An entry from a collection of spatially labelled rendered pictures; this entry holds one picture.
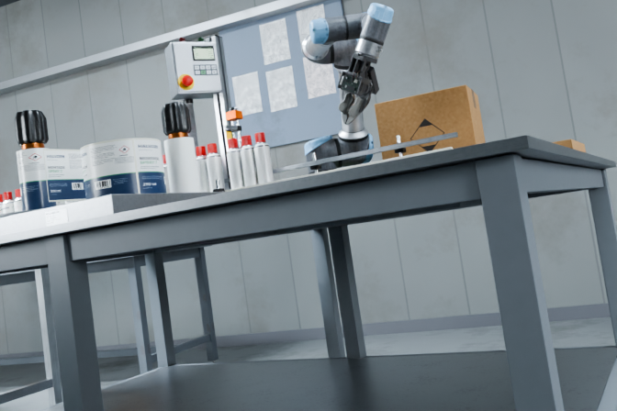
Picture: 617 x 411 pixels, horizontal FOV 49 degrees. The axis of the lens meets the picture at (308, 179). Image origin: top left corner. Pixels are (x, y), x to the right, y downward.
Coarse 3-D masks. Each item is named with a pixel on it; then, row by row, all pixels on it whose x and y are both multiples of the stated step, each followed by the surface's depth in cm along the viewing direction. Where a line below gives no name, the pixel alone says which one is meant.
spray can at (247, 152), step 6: (246, 138) 224; (246, 144) 223; (240, 150) 224; (246, 150) 222; (252, 150) 223; (246, 156) 222; (252, 156) 223; (246, 162) 222; (252, 162) 222; (246, 168) 222; (252, 168) 222; (246, 174) 222; (252, 174) 222; (246, 180) 222; (252, 180) 222
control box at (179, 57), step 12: (168, 48) 243; (180, 48) 240; (168, 60) 244; (180, 60) 240; (192, 60) 242; (216, 60) 246; (168, 72) 246; (180, 72) 239; (192, 72) 241; (180, 84) 238; (192, 84) 240; (204, 84) 242; (216, 84) 244; (180, 96) 243; (192, 96) 246; (204, 96) 248
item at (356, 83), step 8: (360, 56) 197; (352, 64) 199; (360, 64) 200; (368, 64) 202; (344, 72) 199; (352, 72) 198; (360, 72) 199; (344, 80) 199; (352, 80) 198; (360, 80) 197; (368, 80) 201; (344, 88) 200; (352, 88) 198; (360, 88) 199; (368, 88) 202; (360, 96) 204
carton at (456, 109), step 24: (432, 96) 212; (456, 96) 210; (384, 120) 218; (408, 120) 215; (432, 120) 212; (456, 120) 209; (480, 120) 227; (384, 144) 218; (432, 144) 212; (456, 144) 209
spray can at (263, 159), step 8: (256, 136) 222; (264, 136) 223; (256, 144) 222; (264, 144) 221; (256, 152) 221; (264, 152) 220; (256, 160) 221; (264, 160) 220; (256, 168) 222; (264, 168) 220; (264, 176) 219; (272, 176) 221
